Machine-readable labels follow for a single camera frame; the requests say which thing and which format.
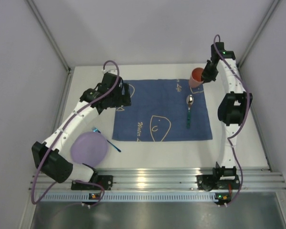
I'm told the blue cloth placemat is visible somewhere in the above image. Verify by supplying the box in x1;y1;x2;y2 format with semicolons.
112;79;213;142

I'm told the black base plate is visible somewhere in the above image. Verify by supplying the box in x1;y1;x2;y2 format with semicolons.
71;175;113;191
196;175;219;192

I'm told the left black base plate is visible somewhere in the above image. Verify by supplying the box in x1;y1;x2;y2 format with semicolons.
71;175;113;191

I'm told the purple plastic plate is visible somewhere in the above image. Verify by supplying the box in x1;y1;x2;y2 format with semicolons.
71;132;108;167

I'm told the perforated cable duct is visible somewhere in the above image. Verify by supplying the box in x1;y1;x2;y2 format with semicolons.
38;192;232;203

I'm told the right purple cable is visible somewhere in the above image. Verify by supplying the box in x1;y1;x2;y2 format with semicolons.
213;34;250;206

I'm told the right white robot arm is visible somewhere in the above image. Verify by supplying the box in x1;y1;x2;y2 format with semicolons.
198;42;253;191

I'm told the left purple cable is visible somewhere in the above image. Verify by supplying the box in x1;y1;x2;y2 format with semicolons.
31;60;121;206

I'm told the metal spoon green handle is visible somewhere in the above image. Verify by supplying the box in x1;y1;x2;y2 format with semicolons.
186;94;194;129

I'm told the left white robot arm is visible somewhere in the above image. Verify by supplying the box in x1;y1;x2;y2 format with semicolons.
31;71;131;183

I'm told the salmon plastic cup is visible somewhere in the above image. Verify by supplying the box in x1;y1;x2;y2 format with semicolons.
189;68;204;88

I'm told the blue fork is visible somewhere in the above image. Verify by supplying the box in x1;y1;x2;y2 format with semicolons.
92;127;122;153

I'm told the purple cable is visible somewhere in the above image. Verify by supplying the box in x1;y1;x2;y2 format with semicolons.
31;60;121;206
213;34;250;206

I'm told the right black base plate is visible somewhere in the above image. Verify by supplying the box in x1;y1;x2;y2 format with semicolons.
196;175;219;192

